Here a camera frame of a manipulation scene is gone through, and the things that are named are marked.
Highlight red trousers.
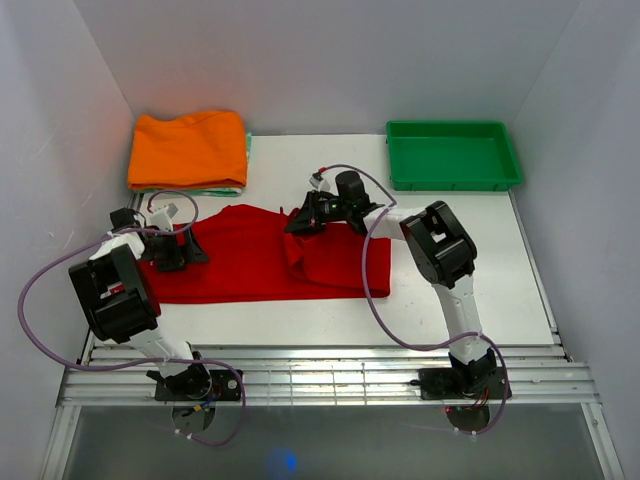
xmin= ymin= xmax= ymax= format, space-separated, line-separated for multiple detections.
xmin=140 ymin=205 xmax=392 ymax=304

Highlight green plastic tray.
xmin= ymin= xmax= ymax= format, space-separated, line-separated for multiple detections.
xmin=386 ymin=120 xmax=522 ymax=192

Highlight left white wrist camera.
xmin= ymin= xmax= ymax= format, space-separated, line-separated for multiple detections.
xmin=147 ymin=203 xmax=178 ymax=232

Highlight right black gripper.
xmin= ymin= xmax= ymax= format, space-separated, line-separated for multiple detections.
xmin=284 ymin=190 xmax=352 ymax=235

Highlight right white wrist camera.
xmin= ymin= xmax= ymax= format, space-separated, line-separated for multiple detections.
xmin=309 ymin=171 xmax=331 ymax=192

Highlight aluminium rail frame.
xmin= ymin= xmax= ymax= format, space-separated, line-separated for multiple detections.
xmin=40 ymin=192 xmax=626 ymax=480

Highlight folded orange trousers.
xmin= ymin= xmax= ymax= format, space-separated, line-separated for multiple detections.
xmin=127 ymin=111 xmax=248 ymax=190

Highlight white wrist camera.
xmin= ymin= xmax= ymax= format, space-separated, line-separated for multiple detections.
xmin=147 ymin=203 xmax=178 ymax=232
xmin=309 ymin=171 xmax=331 ymax=192

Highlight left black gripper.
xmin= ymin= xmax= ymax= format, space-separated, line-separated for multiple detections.
xmin=138 ymin=223 xmax=210 ymax=273

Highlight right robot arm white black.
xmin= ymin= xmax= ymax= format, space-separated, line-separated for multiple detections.
xmin=285 ymin=164 xmax=510 ymax=404

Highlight folded light green garment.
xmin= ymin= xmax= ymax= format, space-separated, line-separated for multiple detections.
xmin=127 ymin=132 xmax=252 ymax=197

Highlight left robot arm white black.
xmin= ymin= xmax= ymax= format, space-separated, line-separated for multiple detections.
xmin=69 ymin=204 xmax=213 ymax=400

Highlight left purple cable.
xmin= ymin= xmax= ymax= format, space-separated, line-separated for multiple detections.
xmin=18 ymin=189 xmax=247 ymax=447

